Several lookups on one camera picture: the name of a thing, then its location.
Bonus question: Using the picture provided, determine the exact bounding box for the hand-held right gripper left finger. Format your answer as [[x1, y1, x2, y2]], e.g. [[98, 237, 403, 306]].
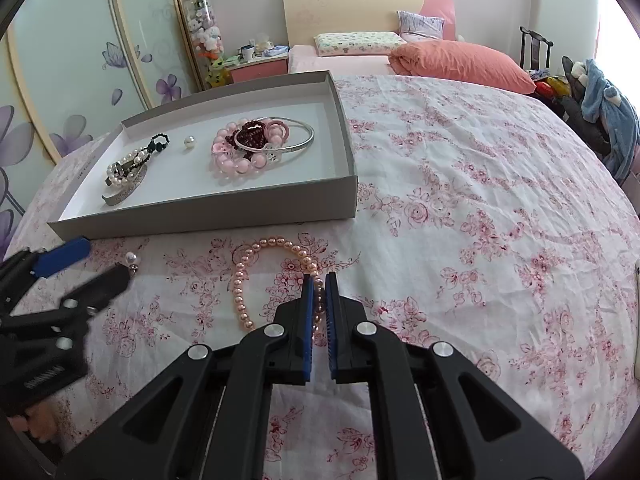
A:
[[55, 272, 316, 480]]

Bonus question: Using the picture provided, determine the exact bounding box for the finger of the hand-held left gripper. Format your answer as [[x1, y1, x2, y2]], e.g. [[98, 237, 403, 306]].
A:
[[0, 237, 92, 301], [0, 265, 132, 356]]

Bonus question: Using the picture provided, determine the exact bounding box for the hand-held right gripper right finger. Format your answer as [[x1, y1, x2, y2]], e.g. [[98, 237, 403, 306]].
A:
[[325, 271, 586, 480]]

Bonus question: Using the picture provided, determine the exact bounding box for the pink pearl necklace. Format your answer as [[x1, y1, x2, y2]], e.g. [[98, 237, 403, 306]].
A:
[[231, 236, 326, 333]]

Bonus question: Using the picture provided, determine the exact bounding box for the white pearl bracelet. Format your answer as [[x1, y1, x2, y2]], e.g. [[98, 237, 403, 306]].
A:
[[105, 147, 153, 186]]

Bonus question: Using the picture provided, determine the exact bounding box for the grey shallow box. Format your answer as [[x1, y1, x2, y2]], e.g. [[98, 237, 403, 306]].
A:
[[46, 70, 360, 242]]

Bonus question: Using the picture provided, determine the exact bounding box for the thin silver bangle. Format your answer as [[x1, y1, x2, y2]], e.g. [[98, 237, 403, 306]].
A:
[[232, 116, 317, 155]]

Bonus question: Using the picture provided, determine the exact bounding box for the dark red bead necklace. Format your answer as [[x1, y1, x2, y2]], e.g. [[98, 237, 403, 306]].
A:
[[223, 117, 268, 152]]

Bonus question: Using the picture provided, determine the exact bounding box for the person's left hand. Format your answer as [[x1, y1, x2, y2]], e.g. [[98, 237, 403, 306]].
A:
[[20, 402, 63, 443]]

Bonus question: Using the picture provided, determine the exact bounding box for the wide silver cuff bangle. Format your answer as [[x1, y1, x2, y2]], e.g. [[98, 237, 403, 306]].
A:
[[101, 162, 150, 207]]

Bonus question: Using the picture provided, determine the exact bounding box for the floral sliding door wardrobe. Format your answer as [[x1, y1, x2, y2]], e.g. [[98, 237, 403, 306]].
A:
[[0, 0, 201, 241]]

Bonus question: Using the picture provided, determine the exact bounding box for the clear tube of plush toys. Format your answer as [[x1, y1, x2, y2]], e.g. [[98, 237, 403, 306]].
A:
[[182, 0, 225, 86]]

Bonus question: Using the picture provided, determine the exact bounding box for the pink white nightstand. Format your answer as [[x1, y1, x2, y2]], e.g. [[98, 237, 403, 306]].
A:
[[222, 55, 290, 83]]

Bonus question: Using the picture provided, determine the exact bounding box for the pink sheet bed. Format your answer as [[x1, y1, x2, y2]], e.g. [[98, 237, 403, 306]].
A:
[[286, 44, 396, 77]]

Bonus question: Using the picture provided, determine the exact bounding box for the white floral pillow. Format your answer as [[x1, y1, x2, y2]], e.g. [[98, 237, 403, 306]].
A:
[[314, 31, 407, 57]]

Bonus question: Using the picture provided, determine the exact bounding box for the folded salmon quilt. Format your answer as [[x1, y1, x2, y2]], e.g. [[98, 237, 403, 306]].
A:
[[389, 40, 537, 95]]

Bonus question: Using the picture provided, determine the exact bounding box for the purple print pillow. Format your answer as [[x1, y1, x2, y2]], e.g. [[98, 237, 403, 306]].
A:
[[397, 10, 445, 43]]

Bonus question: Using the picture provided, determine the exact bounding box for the beige pink headboard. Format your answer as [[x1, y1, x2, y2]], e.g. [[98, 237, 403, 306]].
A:
[[282, 0, 458, 48]]

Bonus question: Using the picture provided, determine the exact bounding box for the dark wooden chair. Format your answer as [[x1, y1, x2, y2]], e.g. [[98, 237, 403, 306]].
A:
[[519, 26, 555, 72]]

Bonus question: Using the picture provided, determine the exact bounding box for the blue plush robe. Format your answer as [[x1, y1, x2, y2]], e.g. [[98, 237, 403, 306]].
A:
[[580, 58, 640, 183]]

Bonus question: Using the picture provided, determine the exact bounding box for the black bead bracelet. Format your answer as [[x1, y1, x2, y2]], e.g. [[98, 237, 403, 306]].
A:
[[146, 132, 170, 158]]

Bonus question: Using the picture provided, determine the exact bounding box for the pink bead bracelet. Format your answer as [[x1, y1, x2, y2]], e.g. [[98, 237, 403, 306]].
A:
[[210, 127, 281, 178]]

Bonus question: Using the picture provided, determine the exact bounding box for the pink ring bangle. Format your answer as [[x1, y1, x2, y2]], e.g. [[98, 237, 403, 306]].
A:
[[262, 119, 290, 146]]

